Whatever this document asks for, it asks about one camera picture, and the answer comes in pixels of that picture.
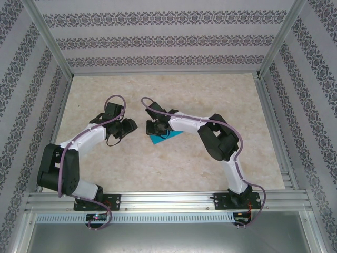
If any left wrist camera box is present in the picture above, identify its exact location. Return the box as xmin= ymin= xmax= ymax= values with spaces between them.
xmin=104 ymin=102 xmax=124 ymax=117

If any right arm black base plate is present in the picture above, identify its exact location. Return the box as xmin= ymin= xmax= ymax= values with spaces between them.
xmin=213 ymin=191 xmax=263 ymax=211

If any aluminium frame post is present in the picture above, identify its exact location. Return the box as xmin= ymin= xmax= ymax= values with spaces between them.
xmin=256 ymin=0 xmax=309 ymax=79
xmin=21 ymin=0 xmax=74 ymax=80

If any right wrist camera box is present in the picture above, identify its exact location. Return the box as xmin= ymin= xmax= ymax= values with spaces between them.
xmin=145 ymin=101 xmax=166 ymax=119

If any aluminium table side rail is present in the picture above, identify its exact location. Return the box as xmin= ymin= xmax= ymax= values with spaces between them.
xmin=255 ymin=75 xmax=301 ymax=192
xmin=35 ymin=75 xmax=74 ymax=193

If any left wrist black cable loop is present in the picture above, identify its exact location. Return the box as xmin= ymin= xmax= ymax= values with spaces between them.
xmin=106 ymin=131 xmax=122 ymax=147

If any grey metal sheet panel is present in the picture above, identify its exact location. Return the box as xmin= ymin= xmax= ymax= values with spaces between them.
xmin=15 ymin=210 xmax=324 ymax=253

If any slotted grey cable duct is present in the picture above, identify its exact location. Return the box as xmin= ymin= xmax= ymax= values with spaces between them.
xmin=35 ymin=212 xmax=235 ymax=223

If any aluminium frame cross bar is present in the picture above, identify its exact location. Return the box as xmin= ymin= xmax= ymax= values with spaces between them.
xmin=71 ymin=70 xmax=260 ymax=77

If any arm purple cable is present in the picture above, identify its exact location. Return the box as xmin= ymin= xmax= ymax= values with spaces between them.
xmin=141 ymin=96 xmax=265 ymax=230
xmin=57 ymin=94 xmax=127 ymax=232

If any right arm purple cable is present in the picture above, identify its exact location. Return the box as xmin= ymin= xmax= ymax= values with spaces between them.
xmin=141 ymin=96 xmax=265 ymax=230

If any blue square paper sheet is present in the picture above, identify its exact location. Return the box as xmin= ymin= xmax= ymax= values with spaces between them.
xmin=147 ymin=130 xmax=184 ymax=145

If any aluminium mounting rail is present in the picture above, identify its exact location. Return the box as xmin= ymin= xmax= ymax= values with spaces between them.
xmin=25 ymin=190 xmax=314 ymax=213

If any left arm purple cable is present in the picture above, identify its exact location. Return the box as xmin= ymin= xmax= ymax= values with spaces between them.
xmin=57 ymin=94 xmax=127 ymax=232

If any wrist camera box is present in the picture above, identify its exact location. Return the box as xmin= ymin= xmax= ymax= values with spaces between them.
xmin=145 ymin=101 xmax=166 ymax=119
xmin=104 ymin=102 xmax=124 ymax=117

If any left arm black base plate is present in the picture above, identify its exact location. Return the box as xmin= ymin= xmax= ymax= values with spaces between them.
xmin=73 ymin=193 xmax=122 ymax=211

